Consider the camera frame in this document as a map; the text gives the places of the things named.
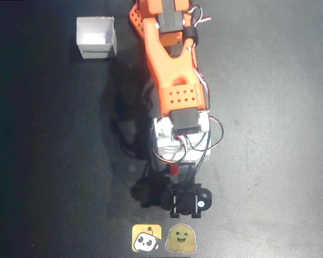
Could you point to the orange and white robot arm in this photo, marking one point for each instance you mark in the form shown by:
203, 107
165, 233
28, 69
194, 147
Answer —
164, 61

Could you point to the yellow robot face sticker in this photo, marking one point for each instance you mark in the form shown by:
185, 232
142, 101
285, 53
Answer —
146, 237

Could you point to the smiling hugging face sticker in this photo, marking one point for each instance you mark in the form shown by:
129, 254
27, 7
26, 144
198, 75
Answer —
181, 238

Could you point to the black gripper-mounted camera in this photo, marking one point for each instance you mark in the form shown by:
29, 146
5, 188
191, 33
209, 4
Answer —
185, 201

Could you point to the white open cardboard box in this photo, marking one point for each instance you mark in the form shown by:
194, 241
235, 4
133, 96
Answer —
97, 51

